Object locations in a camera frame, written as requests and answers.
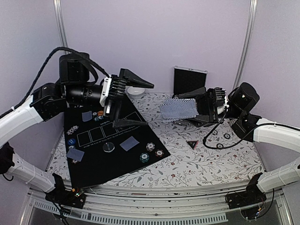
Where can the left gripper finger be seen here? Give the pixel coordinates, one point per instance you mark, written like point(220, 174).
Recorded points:
point(119, 123)
point(134, 80)

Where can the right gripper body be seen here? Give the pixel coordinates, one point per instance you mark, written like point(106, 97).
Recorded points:
point(203, 108)

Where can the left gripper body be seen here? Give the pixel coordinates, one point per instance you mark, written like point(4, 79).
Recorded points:
point(72, 96)

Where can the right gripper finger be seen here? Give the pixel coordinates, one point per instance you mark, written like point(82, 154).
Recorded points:
point(196, 94)
point(198, 121)

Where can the green chip stack top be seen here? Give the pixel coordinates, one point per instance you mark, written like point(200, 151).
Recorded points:
point(96, 117)

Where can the dealt card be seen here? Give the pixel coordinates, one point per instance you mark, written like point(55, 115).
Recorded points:
point(129, 143)
point(87, 116)
point(75, 154)

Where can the blue playing card deck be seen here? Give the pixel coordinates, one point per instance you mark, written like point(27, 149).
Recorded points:
point(177, 109)

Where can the blue round button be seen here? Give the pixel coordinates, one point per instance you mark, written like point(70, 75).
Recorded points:
point(71, 141)

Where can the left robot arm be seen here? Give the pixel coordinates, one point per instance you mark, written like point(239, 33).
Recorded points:
point(42, 104)

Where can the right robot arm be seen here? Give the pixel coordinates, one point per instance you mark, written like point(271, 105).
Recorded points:
point(254, 128)

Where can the white ceramic bowl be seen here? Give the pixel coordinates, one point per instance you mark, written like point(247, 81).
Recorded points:
point(136, 93)

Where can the aluminium poker case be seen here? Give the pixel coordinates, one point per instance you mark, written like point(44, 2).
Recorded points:
point(188, 79)

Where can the black triangular token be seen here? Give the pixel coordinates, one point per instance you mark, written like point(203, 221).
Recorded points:
point(193, 144)

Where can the clear dealer puck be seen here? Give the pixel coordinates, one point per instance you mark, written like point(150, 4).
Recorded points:
point(108, 147)

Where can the black poker mat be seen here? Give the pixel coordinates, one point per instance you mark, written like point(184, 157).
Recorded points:
point(97, 152)

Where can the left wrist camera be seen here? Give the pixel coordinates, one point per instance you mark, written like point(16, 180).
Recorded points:
point(113, 91)

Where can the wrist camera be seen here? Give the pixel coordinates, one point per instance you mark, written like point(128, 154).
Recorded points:
point(113, 91)
point(218, 98)

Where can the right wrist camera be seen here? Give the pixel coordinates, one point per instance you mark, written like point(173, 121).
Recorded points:
point(218, 98)

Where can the right aluminium frame post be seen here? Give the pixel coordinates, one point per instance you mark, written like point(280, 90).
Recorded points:
point(246, 43)

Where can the aluminium frame post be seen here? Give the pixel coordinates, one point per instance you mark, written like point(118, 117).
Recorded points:
point(60, 22)
point(246, 43)

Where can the aluminium front rail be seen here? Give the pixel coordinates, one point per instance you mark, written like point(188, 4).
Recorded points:
point(112, 205)

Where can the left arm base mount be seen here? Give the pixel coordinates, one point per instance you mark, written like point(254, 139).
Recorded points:
point(73, 198)

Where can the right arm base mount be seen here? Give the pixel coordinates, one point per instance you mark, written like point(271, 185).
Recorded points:
point(246, 198)

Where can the left aluminium frame post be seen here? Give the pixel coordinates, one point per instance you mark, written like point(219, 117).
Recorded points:
point(60, 22)

